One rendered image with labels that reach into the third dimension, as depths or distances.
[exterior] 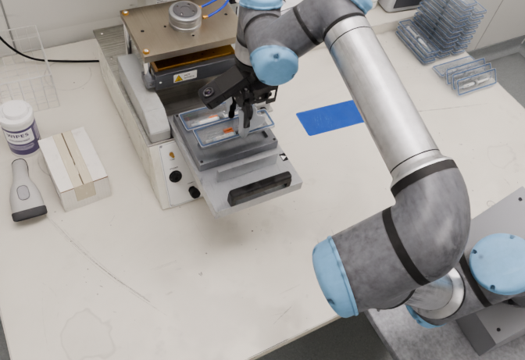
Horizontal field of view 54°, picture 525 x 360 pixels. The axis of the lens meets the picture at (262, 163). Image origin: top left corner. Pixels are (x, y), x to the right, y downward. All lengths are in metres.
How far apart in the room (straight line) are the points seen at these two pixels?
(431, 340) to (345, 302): 0.64
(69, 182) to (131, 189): 0.17
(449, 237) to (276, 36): 0.41
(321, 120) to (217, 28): 0.50
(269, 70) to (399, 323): 0.74
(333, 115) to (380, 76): 0.90
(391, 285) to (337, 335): 1.39
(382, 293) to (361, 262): 0.05
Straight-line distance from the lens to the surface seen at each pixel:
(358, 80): 0.78
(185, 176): 1.36
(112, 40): 1.57
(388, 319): 1.34
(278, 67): 0.86
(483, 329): 1.34
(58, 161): 1.40
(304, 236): 1.38
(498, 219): 1.34
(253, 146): 1.21
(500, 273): 1.10
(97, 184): 1.36
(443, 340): 1.38
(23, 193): 1.38
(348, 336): 2.12
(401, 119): 0.75
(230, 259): 1.32
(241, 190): 1.11
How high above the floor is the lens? 1.92
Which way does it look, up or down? 52 degrees down
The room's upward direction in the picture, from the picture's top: 12 degrees clockwise
